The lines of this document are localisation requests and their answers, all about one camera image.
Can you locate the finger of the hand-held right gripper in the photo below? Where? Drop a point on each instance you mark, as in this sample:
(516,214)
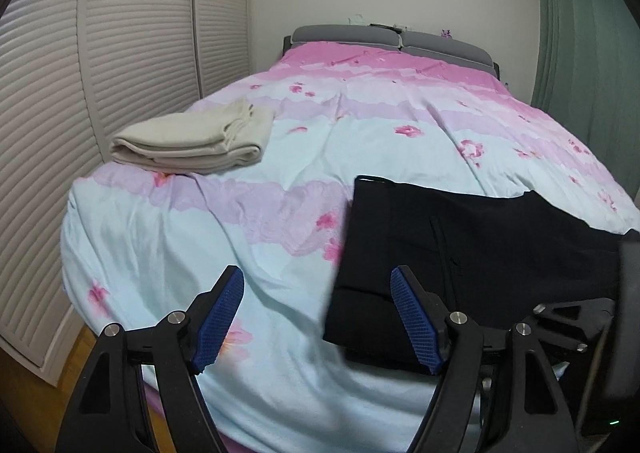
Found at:
(575,323)

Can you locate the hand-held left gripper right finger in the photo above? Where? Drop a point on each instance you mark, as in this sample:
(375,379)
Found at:
(415,318)

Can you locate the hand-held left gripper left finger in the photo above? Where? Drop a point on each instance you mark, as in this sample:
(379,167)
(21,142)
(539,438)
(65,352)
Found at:
(220,318)

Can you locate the black pants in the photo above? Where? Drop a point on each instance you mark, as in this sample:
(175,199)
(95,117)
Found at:
(500,233)

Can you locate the beige folded pants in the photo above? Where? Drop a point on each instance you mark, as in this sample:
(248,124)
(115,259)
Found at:
(190,138)

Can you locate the bed with pink floral duvet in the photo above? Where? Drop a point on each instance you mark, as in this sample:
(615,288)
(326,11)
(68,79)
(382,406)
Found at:
(250,213)

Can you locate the white louvered wardrobe door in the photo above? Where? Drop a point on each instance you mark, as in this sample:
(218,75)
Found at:
(40,133)
(140,33)
(220,8)

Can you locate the small purple object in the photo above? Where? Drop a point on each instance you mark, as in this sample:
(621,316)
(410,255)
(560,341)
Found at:
(446,32)

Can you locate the green curtain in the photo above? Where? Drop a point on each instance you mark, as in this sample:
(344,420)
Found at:
(575,33)

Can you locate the grey padded headboard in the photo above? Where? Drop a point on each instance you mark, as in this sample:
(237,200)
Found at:
(345,33)

